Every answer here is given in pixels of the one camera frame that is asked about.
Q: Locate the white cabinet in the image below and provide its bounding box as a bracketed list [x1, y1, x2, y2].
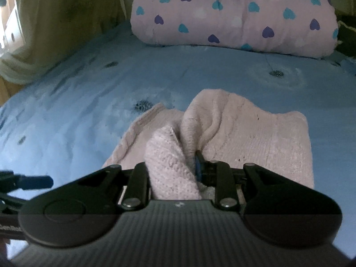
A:
[0, 0, 62, 59]

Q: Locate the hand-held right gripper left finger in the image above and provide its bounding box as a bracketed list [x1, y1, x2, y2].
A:
[78, 162, 152, 211]

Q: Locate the dark garment with white trim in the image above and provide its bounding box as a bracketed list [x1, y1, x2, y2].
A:
[334, 14, 356, 59]

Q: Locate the pink heart-print quilt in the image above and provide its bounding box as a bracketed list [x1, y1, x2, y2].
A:
[130, 0, 340, 59]

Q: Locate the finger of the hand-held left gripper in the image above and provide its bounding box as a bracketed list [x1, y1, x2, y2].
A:
[0, 193, 28, 210]
[0, 170, 54, 192]

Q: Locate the pink knitted sweater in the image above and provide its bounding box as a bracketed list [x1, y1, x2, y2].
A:
[101, 88, 315, 201]

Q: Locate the olive curtain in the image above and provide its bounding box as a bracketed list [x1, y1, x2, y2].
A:
[0, 0, 124, 85]

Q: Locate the blue dandelion bed sheet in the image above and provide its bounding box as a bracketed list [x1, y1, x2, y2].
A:
[0, 19, 356, 256]

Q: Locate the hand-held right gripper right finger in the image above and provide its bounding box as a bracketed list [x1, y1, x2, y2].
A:
[195, 151, 279, 212]

